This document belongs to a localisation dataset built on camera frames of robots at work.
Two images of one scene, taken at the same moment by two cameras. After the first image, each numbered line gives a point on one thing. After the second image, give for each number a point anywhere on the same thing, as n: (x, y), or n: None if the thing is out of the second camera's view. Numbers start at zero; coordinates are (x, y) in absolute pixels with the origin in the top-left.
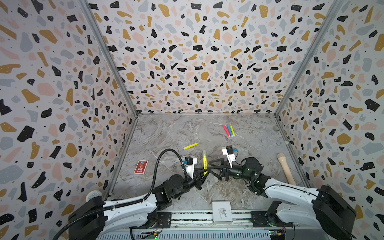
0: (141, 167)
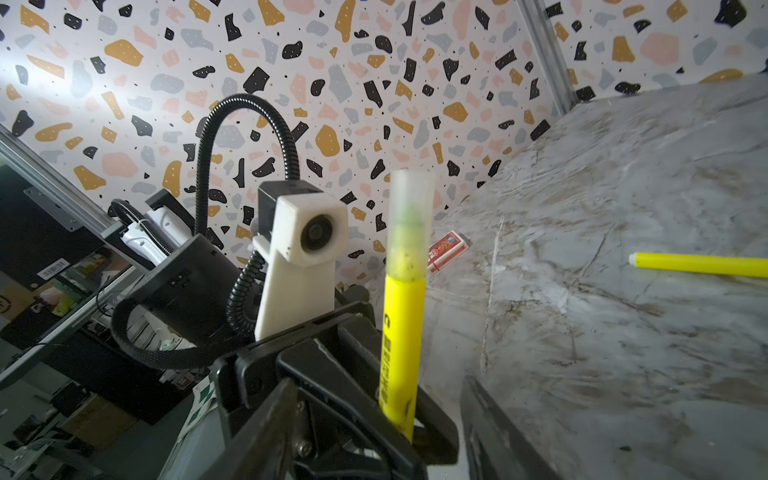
0: (444, 250)
